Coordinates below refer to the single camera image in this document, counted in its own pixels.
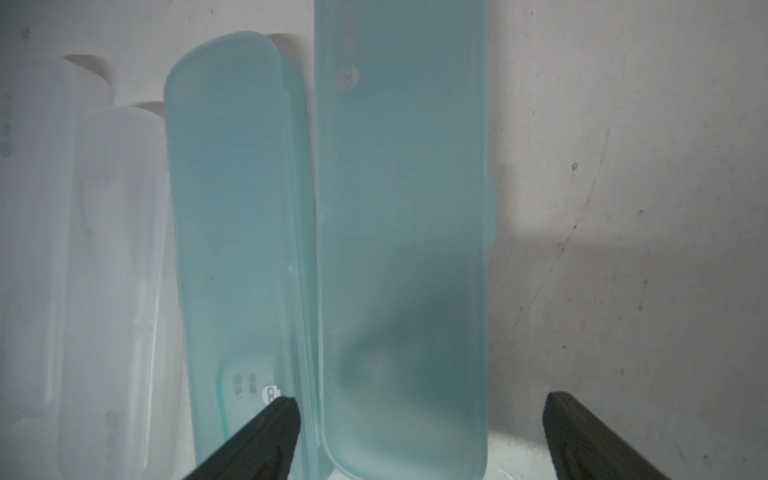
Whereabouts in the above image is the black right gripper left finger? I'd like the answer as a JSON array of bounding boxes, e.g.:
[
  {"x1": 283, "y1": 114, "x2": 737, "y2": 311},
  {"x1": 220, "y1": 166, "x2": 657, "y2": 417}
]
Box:
[{"x1": 185, "y1": 397, "x2": 300, "y2": 480}]

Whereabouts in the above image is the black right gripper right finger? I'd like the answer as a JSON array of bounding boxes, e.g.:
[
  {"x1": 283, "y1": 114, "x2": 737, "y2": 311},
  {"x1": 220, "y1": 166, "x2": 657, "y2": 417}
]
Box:
[{"x1": 542, "y1": 391, "x2": 667, "y2": 480}]

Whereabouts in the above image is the teal pencil case plain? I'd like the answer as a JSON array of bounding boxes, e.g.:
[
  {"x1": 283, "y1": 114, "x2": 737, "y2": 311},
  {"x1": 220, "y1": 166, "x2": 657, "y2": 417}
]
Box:
[{"x1": 314, "y1": 1, "x2": 495, "y2": 479}]

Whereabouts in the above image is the clear pencil case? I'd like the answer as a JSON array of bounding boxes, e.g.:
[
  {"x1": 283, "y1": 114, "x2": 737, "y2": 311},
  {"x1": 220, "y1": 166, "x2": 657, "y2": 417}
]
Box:
[
  {"x1": 1, "y1": 58, "x2": 112, "y2": 416},
  {"x1": 58, "y1": 106, "x2": 181, "y2": 479}
]

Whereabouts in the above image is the teal pencil case with label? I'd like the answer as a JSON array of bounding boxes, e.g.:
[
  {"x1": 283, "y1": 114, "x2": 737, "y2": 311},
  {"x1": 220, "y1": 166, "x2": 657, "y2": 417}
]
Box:
[{"x1": 164, "y1": 32, "x2": 320, "y2": 479}]

